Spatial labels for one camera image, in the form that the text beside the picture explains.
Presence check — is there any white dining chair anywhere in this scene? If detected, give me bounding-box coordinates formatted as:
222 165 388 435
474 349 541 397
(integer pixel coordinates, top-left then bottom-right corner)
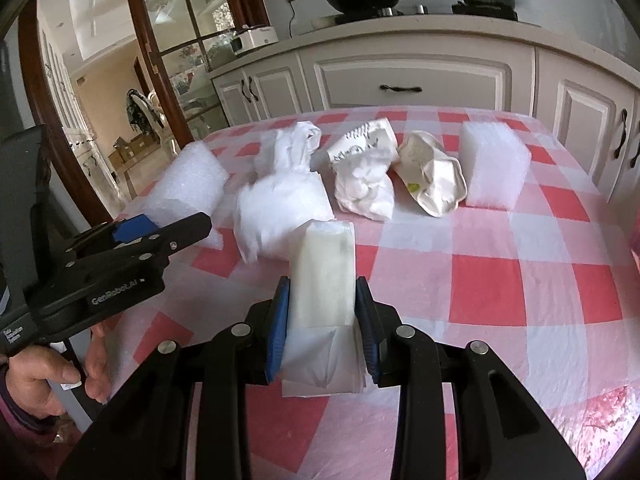
125 87 167 136

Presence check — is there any white base cabinet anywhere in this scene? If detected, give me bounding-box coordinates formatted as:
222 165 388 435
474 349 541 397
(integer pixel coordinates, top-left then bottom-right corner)
210 52 327 129
535 47 640 202

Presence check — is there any pink quilted garment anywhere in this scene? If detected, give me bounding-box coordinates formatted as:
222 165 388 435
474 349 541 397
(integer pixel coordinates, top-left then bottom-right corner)
565 385 640 480

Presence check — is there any black gas stove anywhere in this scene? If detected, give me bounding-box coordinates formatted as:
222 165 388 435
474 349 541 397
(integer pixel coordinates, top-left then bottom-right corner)
310 2 542 29

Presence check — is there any white cabinet drawer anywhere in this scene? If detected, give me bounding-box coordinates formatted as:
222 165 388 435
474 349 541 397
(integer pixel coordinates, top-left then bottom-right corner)
300 42 539 114

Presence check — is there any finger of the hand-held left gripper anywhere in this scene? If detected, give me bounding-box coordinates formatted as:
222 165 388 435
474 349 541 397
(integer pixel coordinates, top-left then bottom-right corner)
70 215 156 261
62 212 212 281

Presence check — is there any person's left forearm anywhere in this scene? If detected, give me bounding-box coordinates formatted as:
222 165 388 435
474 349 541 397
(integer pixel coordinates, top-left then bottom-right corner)
0 405 61 466

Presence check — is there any cardboard box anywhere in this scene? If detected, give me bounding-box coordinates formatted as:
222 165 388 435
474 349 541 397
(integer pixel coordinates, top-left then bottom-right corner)
108 133 151 165

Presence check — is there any red white checked tablecloth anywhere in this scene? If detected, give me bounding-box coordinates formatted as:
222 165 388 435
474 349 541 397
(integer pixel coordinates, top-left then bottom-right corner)
107 105 640 480

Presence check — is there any white packet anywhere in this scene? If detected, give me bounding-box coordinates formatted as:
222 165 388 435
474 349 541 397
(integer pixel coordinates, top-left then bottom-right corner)
281 219 369 399

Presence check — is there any crushed printed paper cup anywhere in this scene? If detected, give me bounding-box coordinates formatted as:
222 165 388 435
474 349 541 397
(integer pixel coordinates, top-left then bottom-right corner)
326 118 399 171

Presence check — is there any person's left hand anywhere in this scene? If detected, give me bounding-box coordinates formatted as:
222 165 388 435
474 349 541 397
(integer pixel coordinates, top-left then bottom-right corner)
0 324 114 419

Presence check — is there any crushed cream paper cup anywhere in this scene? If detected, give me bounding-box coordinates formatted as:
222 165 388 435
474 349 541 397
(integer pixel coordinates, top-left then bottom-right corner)
395 131 469 219

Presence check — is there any white paper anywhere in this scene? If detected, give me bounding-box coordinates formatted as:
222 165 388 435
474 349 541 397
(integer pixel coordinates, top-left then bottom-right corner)
335 149 396 222

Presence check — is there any white foam block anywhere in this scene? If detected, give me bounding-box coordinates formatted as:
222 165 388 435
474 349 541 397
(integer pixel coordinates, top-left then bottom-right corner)
460 120 532 211
144 142 231 249

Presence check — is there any wooden glass door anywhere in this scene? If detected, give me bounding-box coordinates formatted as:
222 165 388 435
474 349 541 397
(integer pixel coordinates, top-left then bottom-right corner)
17 0 261 221

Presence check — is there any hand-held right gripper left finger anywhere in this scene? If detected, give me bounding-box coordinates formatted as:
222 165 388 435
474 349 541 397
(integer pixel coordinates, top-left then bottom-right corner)
56 275 292 480

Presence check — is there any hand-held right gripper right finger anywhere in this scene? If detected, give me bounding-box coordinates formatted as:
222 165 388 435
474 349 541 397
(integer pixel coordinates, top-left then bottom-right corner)
354 276 586 480

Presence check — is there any white plastic bag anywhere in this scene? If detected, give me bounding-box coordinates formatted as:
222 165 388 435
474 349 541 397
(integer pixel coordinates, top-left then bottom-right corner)
235 121 336 264

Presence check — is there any white toaster appliance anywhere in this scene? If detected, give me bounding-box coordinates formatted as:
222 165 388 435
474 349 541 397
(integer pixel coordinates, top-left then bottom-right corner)
231 26 280 56

